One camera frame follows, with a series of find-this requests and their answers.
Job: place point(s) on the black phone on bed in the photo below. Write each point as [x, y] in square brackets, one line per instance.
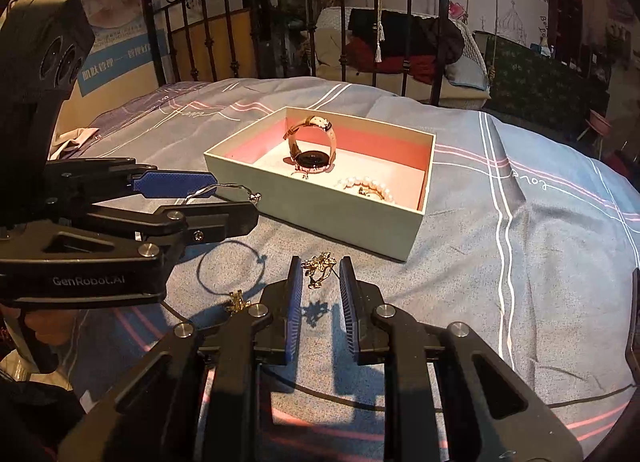
[632, 345]

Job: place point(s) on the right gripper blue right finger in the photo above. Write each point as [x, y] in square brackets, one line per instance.
[351, 300]

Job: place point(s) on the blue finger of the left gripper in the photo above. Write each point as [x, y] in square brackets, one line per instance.
[164, 184]

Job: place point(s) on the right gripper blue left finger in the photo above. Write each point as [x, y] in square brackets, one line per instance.
[294, 286]

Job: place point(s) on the white wicker hanging chair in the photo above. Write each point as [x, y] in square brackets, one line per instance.
[345, 51]

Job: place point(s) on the left hand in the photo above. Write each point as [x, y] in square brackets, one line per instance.
[52, 327]

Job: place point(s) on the black iron bed frame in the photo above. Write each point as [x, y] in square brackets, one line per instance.
[210, 40]

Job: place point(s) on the tan strap wristwatch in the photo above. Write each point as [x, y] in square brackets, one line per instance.
[312, 145]

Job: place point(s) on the pale open cardboard box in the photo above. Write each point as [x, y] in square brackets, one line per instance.
[373, 198]

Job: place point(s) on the thin bangle with gold charm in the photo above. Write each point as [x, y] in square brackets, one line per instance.
[223, 191]

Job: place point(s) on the pink small stool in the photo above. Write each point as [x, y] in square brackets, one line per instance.
[598, 125]

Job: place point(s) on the red cloth on chair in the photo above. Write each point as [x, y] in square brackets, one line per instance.
[360, 56]

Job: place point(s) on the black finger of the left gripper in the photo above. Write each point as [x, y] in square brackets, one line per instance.
[208, 222]

